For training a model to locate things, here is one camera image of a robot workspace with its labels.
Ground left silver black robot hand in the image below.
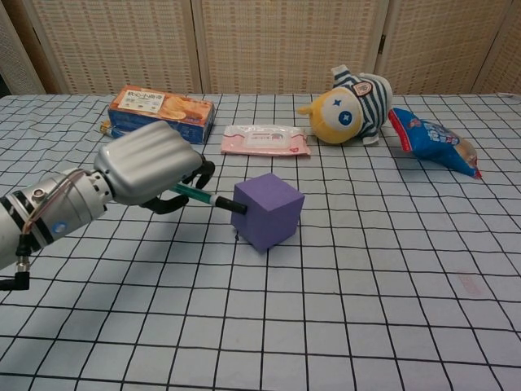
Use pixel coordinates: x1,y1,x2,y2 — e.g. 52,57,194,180
93,121,216,216

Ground green marker pen black cap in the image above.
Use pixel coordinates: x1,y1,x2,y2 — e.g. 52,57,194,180
173,182,248,216

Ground purple foam cube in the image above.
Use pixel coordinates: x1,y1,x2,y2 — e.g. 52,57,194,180
230,172,305,254

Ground yellow blue snack pack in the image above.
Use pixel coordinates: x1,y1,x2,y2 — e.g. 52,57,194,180
99,119,128,139

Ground orange biscuit box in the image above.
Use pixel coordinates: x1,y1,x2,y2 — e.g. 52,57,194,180
107,85,216,146

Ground pink wet wipes pack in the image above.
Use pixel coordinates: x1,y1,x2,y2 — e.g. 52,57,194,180
220,124,312,157

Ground beige woven screen panel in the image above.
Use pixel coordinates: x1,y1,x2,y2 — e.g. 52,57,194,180
190,0,392,95
374,0,504,95
0,0,46,97
22,0,204,95
471,0,521,95

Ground yellow plush toy striped hat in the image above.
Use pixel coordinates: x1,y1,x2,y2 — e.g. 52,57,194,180
296,65,394,147

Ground white black checkered tablecloth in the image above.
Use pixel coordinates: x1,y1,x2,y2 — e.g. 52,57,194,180
0,92,521,391

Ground blue red chip bag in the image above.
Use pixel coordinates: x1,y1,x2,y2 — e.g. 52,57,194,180
388,108,484,180

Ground black arm cable connector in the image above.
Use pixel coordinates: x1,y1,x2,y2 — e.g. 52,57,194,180
0,234,32,292

